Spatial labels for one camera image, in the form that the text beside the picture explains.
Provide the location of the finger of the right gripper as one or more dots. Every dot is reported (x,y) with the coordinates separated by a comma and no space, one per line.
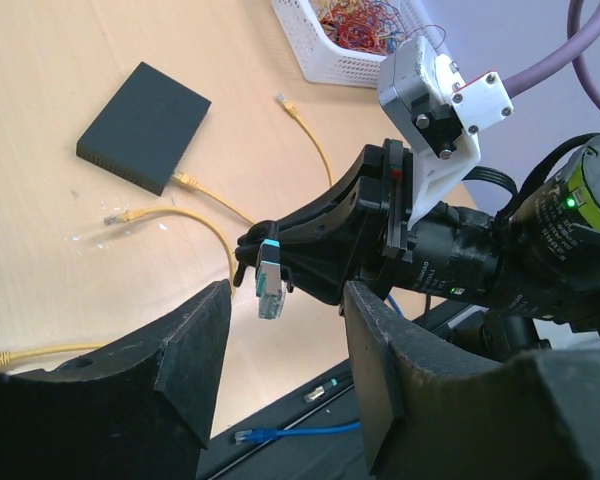
(322,265)
(361,195)

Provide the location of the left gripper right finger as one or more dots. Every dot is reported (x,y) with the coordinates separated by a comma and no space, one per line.
(430,410)

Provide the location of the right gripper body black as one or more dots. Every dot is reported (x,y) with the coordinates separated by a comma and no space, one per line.
(449,252)

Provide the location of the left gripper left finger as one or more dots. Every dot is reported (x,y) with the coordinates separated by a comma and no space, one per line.
(140,407)

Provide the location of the small black network switch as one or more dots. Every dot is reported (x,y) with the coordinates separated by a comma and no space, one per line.
(145,128)

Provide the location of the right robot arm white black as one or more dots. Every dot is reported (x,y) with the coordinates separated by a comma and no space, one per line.
(538,257)

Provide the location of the white plastic basket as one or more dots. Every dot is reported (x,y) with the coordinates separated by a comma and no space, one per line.
(344,42)

